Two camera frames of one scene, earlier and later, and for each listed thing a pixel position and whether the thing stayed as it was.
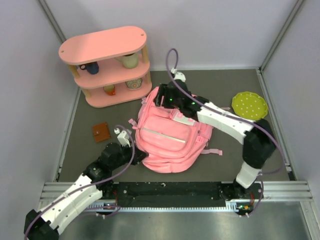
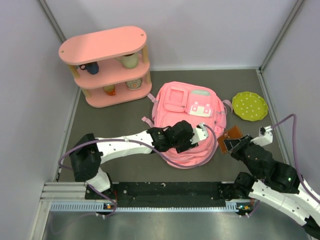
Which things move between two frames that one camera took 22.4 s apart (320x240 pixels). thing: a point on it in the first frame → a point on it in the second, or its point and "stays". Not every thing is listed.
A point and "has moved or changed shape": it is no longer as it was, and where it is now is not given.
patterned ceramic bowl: [134, 84] stays
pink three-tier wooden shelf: [110, 68] stays
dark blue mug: [92, 68] stays
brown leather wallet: [101, 132] → [235, 133]
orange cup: [110, 90] stays
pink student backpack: [173, 141] has moved or changed shape
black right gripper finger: [161, 92] → [233, 145]
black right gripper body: [169, 102] → [240, 154]
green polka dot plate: [249, 105] stays
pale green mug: [129, 61] stays
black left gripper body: [125, 156] → [181, 146]
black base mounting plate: [205, 194] stays
